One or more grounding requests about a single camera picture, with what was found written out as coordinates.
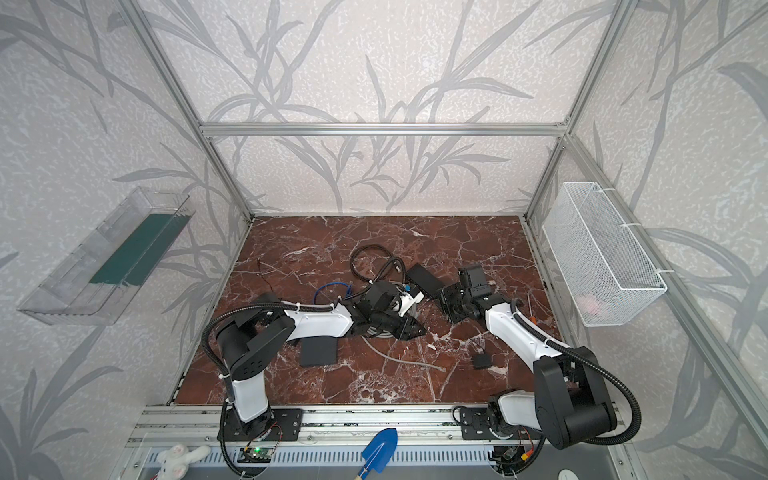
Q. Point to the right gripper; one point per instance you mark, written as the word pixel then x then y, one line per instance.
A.
pixel 452 297

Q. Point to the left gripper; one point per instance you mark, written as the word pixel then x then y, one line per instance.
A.
pixel 405 324

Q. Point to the black power adapter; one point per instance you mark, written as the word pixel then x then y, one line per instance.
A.
pixel 482 361

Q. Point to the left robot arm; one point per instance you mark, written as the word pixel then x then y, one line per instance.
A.
pixel 242 342

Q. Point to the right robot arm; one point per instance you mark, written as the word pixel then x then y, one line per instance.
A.
pixel 575 399

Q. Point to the blue toy shovel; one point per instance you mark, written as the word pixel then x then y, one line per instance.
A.
pixel 378 453

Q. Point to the white plush bunny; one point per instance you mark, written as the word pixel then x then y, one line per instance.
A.
pixel 174 462

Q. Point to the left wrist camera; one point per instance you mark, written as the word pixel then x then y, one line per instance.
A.
pixel 407 301

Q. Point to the small black network switch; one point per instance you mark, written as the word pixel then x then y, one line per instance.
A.
pixel 426 282

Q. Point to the white wire mesh basket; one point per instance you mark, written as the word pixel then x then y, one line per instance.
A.
pixel 609 275

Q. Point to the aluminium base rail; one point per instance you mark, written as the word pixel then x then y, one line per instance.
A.
pixel 327 425

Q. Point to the clear plastic wall bin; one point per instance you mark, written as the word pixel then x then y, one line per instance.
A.
pixel 95 283

